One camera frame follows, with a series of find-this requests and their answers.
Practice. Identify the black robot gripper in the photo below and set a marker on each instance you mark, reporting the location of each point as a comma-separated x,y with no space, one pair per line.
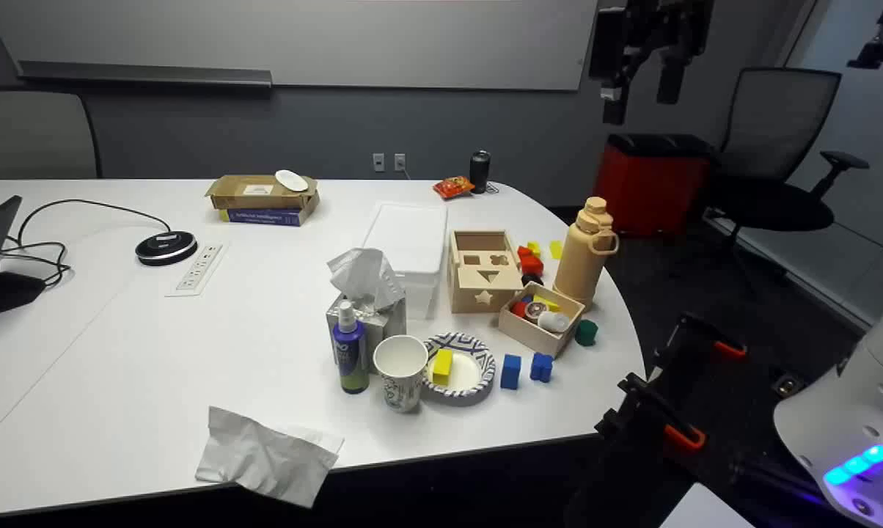
627,34

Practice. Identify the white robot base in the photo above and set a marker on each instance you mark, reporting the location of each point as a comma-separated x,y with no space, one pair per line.
834,430

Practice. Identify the red bin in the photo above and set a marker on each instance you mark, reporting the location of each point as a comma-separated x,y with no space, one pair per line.
651,183

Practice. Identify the white translucent storage bin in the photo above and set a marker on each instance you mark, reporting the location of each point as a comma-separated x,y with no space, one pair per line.
421,295

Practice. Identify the black office chair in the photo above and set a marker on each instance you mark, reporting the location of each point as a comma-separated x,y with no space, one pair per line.
776,117

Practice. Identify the black can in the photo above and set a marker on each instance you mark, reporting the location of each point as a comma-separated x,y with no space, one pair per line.
478,172

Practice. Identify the yellow block behind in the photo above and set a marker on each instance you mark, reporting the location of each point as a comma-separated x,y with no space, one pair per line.
554,251

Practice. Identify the yellow block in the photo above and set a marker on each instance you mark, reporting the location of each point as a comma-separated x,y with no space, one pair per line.
554,251
441,365

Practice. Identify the orange snack packet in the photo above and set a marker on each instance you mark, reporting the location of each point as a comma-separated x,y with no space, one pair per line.
453,186

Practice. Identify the tan water bottle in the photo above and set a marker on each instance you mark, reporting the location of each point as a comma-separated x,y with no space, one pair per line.
583,251

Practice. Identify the red toy block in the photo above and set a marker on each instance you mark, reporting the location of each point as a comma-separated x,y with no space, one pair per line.
528,264

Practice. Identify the whiteboard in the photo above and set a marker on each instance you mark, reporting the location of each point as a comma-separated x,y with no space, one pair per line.
488,45

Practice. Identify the wooden shape sorter box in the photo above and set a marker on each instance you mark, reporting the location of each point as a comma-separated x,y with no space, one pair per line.
482,270

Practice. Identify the small wooden tray box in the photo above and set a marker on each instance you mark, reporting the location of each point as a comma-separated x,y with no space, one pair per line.
541,317

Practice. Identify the green block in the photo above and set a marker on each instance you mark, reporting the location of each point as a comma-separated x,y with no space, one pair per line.
586,331

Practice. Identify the blue block right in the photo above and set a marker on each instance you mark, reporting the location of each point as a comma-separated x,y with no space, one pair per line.
541,367

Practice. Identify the blue block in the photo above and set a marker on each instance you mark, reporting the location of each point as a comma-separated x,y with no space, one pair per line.
510,370
541,367

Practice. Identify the blue block left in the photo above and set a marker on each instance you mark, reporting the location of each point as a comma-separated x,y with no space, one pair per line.
510,370

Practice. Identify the tissue box with tissue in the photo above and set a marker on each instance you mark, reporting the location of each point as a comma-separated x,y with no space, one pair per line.
374,289

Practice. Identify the white tape roll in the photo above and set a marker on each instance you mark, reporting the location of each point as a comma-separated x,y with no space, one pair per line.
290,179

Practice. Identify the patterned paper plate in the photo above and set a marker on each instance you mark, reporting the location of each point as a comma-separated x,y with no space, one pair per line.
473,370

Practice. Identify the black clamp stand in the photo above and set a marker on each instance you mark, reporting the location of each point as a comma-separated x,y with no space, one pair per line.
649,444

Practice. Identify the white paper cup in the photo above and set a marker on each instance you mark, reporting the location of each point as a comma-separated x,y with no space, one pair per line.
400,362

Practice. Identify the cardboard box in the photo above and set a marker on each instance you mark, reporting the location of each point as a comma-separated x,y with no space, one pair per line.
259,192

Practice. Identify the white label strip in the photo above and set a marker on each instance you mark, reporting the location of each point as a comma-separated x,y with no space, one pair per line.
196,273

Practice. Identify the black round speaker puck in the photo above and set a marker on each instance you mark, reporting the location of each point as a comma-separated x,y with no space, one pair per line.
164,248

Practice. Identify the crumpled white tissue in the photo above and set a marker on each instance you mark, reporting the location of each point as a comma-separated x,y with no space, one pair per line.
277,465

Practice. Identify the grey chair left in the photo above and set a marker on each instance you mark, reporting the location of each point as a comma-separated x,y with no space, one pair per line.
45,135

